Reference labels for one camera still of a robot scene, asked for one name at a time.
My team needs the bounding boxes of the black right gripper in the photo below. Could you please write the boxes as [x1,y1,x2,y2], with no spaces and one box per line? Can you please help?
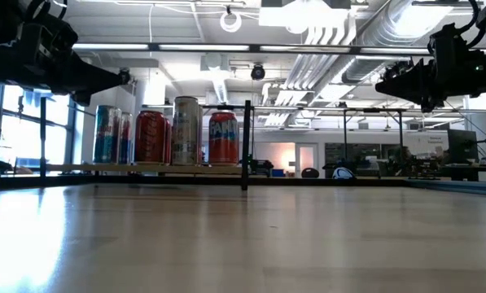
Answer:
[375,23,486,113]

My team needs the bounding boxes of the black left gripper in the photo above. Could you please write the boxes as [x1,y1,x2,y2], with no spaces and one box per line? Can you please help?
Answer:
[22,3,124,107]

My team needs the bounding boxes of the blue silver Red Bull can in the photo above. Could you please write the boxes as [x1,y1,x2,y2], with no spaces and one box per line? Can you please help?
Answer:
[120,112,134,165]
[93,104,122,165]

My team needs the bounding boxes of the red Fanta can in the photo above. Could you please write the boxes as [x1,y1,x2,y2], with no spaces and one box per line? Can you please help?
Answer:
[208,111,240,166]

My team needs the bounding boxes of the large window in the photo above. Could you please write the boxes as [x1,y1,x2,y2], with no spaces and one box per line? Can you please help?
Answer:
[0,81,79,176]

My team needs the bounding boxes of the black monitor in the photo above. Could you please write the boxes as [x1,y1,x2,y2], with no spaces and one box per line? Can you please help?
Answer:
[447,129,479,162]

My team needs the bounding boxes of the cluttered work desk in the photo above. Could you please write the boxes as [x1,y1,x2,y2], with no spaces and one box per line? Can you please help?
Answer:
[383,156,486,183]

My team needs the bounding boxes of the white ceiling pipes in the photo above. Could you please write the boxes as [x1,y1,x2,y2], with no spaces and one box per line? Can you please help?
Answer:
[262,52,345,128]

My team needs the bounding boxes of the white blue ball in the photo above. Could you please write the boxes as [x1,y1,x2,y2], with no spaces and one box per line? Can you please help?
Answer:
[331,166,355,181]

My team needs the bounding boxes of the long ceiling light strip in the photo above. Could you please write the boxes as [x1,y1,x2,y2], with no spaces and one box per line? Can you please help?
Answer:
[71,42,431,57]

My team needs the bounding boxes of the white door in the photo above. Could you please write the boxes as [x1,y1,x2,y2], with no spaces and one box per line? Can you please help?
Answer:
[295,142,319,178]

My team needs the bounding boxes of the white ceiling light panel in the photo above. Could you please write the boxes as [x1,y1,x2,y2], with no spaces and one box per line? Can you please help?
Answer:
[258,0,352,36]

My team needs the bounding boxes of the black background machine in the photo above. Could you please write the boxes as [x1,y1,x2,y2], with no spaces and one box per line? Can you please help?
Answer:
[250,159,274,177]

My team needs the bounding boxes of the black metal table frame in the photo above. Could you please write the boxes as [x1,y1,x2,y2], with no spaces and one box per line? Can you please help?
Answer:
[142,103,471,174]

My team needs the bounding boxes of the black aluminium rig frame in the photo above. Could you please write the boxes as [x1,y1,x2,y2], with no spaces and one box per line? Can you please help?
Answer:
[0,154,486,198]

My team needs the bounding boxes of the white cable coil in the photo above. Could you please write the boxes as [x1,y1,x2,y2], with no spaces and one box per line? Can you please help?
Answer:
[220,6,243,33]

